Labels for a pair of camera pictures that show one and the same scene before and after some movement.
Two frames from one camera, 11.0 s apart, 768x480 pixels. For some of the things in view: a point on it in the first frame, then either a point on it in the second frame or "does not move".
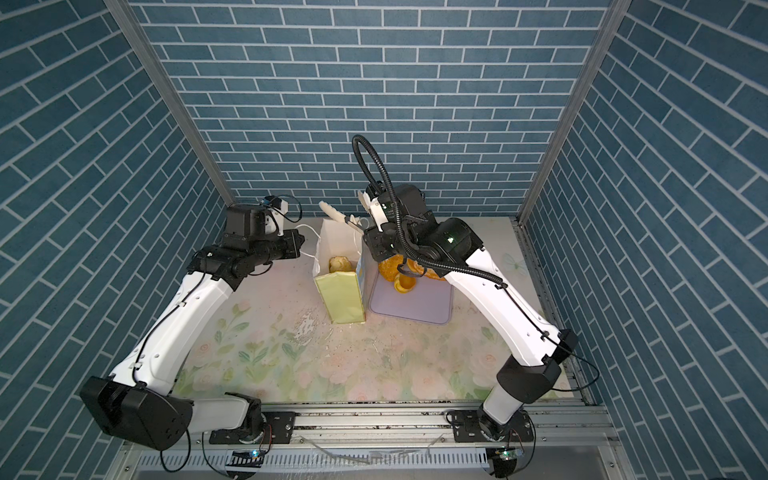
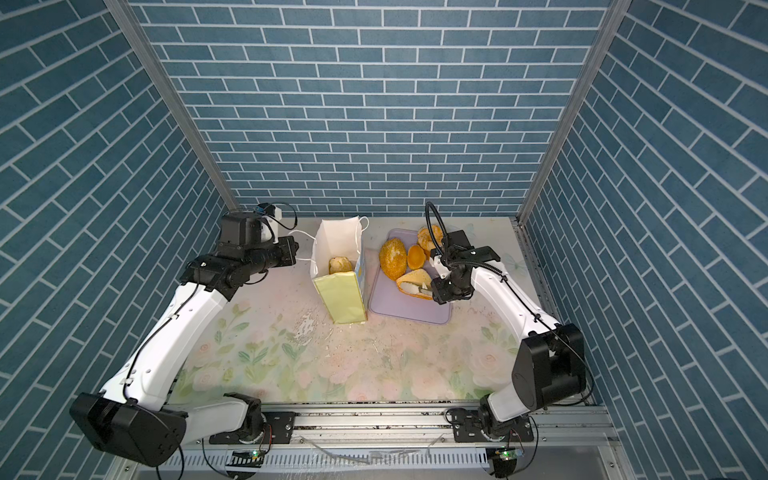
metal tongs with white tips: [350, 219] -> [414, 289]
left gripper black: [292, 246] does not move
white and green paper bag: [337, 272] does not move
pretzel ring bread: [340, 264] does not move
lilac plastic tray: [430, 300] does not move
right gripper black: [373, 240] -> [439, 293]
